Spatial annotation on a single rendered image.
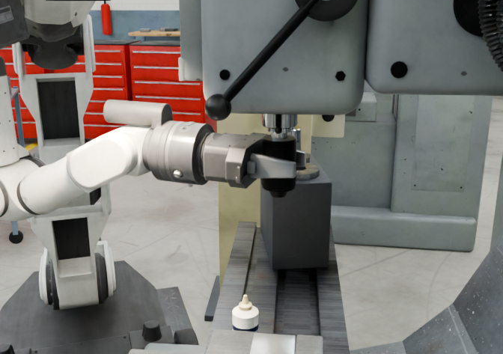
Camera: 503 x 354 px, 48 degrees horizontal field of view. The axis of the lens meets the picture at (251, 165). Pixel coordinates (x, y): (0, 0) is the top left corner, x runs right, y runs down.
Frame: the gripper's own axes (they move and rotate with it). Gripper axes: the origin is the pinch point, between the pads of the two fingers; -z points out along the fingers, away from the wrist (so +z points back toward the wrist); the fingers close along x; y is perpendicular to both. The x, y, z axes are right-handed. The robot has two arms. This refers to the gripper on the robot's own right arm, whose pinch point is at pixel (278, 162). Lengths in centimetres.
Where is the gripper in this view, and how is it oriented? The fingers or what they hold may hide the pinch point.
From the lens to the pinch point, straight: 77.7
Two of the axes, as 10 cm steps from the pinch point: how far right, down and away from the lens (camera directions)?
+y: -0.1, 9.6, 2.9
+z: -9.4, -1.0, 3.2
